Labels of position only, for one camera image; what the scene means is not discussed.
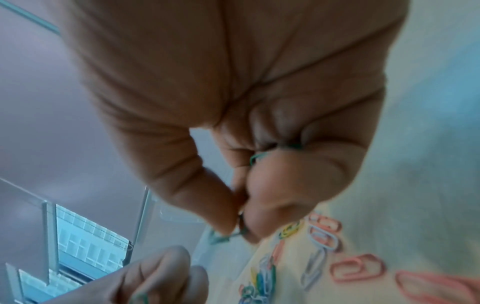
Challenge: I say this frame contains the person's left hand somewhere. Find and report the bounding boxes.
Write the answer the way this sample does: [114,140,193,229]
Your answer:
[41,244,209,304]

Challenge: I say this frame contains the person's right hand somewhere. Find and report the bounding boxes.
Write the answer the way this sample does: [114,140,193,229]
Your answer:
[48,0,410,245]

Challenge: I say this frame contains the clear acrylic organizer box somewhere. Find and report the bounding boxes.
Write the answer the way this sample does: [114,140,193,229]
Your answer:
[0,177,213,304]

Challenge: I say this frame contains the pile of coloured paper clips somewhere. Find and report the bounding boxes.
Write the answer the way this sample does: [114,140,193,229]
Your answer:
[238,209,480,304]

